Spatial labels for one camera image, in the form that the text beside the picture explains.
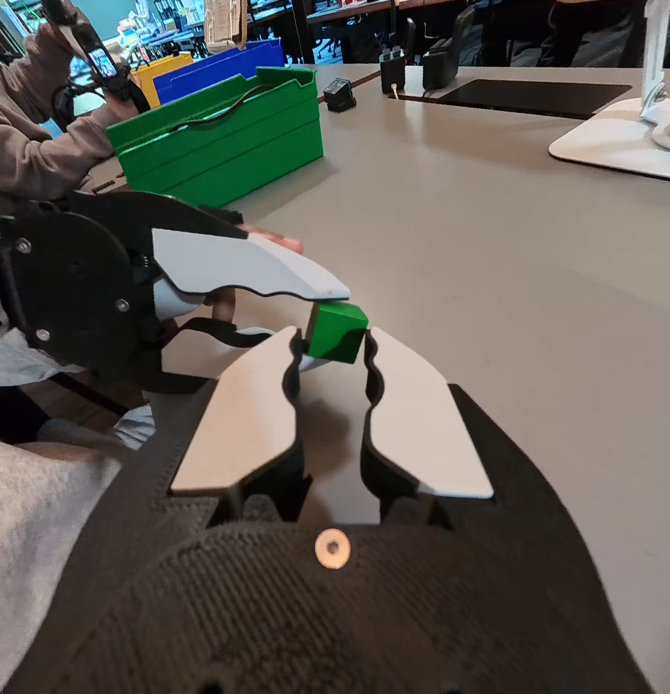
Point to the green cube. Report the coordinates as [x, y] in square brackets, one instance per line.
[335, 330]

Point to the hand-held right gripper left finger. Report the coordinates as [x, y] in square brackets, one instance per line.
[242, 423]

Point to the black handheld phone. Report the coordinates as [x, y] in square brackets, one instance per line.
[102, 62]

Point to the black desk mat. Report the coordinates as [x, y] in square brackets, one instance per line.
[530, 97]

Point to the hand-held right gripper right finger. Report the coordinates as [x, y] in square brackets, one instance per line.
[427, 434]

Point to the white monitor stand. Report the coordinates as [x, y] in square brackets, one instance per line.
[611, 141]

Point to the grey desk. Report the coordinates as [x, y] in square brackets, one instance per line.
[503, 271]

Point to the yellow plastic bin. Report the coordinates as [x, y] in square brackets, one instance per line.
[161, 68]

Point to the small black box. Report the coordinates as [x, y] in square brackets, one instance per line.
[339, 95]

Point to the grey zip hoodie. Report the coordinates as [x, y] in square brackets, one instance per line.
[42, 542]

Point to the person's left hand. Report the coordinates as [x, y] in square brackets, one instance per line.
[275, 241]

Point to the blue plastic bin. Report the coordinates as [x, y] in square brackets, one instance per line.
[215, 70]

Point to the green plastic bin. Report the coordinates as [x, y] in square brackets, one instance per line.
[221, 157]

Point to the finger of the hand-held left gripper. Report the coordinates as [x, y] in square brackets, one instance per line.
[196, 358]
[232, 260]

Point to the black charging dock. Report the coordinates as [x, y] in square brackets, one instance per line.
[446, 54]
[392, 68]

